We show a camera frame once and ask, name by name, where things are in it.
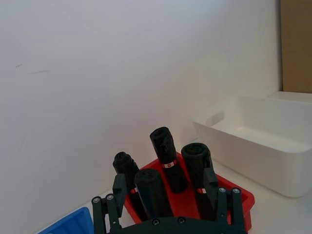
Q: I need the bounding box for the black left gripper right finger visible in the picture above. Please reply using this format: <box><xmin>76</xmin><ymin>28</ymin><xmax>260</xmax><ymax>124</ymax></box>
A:
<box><xmin>203</xmin><ymin>167</ymin><xmax>245</xmax><ymax>230</ymax></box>

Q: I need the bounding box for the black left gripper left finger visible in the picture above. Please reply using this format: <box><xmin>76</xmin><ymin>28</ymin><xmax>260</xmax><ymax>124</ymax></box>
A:
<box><xmin>91</xmin><ymin>173</ymin><xmax>128</xmax><ymax>234</ymax></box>

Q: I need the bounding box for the slim black bag roll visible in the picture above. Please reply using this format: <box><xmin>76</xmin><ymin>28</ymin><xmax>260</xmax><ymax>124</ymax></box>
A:
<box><xmin>112</xmin><ymin>151</ymin><xmax>150</xmax><ymax>222</ymax></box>

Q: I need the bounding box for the thick black bag roll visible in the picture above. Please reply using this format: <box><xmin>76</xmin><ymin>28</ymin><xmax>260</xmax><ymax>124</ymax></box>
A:
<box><xmin>181</xmin><ymin>142</ymin><xmax>218</xmax><ymax>221</ymax></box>

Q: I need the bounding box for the red plastic tray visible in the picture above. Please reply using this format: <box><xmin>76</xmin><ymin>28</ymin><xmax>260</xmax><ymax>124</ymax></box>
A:
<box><xmin>123</xmin><ymin>151</ymin><xmax>255</xmax><ymax>232</ymax></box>

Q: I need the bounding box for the black bag roll white band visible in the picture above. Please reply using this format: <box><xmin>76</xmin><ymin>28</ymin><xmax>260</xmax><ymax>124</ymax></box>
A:
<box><xmin>149</xmin><ymin>126</ymin><xmax>189</xmax><ymax>194</ymax></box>

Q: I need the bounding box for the blue plastic tray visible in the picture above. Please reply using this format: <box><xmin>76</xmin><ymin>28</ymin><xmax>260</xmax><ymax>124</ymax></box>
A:
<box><xmin>36</xmin><ymin>207</ymin><xmax>95</xmax><ymax>234</ymax></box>

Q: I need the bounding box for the white plastic bin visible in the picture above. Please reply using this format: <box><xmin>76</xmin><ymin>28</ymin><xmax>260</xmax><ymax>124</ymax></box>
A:
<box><xmin>192</xmin><ymin>96</ymin><xmax>312</xmax><ymax>198</ymax></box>

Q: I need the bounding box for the brown cardboard panel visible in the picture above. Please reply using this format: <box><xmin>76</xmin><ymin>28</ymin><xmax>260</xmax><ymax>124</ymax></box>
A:
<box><xmin>279</xmin><ymin>0</ymin><xmax>312</xmax><ymax>94</ymax></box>

